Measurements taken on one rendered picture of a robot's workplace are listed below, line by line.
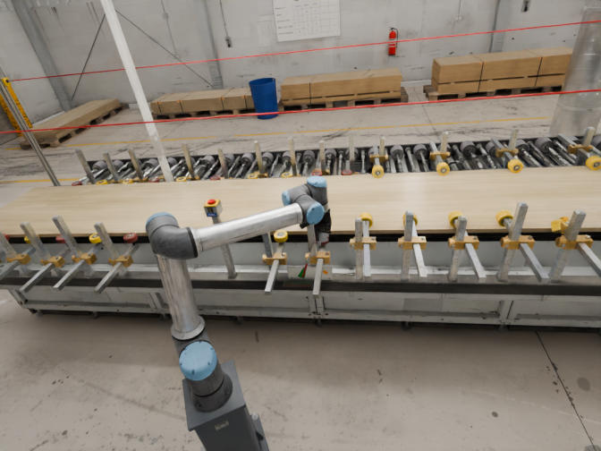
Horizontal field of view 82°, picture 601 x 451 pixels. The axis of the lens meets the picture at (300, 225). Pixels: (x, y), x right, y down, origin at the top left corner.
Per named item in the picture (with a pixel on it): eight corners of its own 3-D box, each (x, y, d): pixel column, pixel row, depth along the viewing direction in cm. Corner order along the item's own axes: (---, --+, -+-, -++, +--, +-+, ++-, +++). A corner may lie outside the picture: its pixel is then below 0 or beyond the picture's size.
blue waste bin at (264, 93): (278, 119, 699) (273, 81, 658) (251, 121, 709) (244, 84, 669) (283, 111, 747) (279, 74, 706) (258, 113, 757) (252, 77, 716)
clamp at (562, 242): (590, 250, 165) (594, 242, 163) (559, 250, 168) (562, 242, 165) (583, 242, 170) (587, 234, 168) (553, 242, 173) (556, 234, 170)
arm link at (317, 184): (300, 178, 159) (319, 171, 163) (304, 201, 166) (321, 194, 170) (311, 185, 152) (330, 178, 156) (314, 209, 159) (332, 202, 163)
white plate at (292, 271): (333, 280, 199) (332, 267, 194) (288, 279, 204) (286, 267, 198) (333, 279, 200) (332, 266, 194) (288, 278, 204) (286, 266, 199)
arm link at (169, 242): (153, 247, 113) (327, 200, 141) (147, 229, 122) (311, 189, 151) (160, 275, 119) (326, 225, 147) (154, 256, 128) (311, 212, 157)
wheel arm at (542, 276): (548, 283, 150) (550, 276, 148) (538, 283, 151) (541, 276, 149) (507, 219, 191) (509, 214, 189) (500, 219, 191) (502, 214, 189)
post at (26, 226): (63, 282, 235) (23, 224, 208) (58, 282, 236) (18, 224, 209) (65, 278, 238) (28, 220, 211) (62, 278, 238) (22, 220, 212)
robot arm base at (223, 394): (236, 401, 156) (232, 388, 150) (194, 419, 151) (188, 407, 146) (228, 367, 171) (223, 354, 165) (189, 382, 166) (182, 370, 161)
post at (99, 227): (130, 285, 227) (97, 224, 200) (124, 285, 228) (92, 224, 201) (132, 281, 230) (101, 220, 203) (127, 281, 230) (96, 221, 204)
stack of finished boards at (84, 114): (120, 105, 906) (117, 97, 897) (57, 138, 709) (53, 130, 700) (94, 106, 918) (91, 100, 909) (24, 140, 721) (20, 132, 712)
